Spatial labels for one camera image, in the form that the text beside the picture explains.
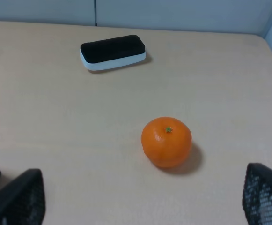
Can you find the black white board eraser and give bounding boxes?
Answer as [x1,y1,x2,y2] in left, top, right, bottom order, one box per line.
[80,35,147,71]

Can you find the orange mandarin fruit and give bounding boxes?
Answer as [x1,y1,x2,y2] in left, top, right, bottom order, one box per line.
[141,117,192,168]

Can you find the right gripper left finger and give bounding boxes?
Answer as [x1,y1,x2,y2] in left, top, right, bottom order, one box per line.
[0,169,46,225]

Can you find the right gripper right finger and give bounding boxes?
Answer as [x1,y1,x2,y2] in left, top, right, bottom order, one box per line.
[242,163,272,225]

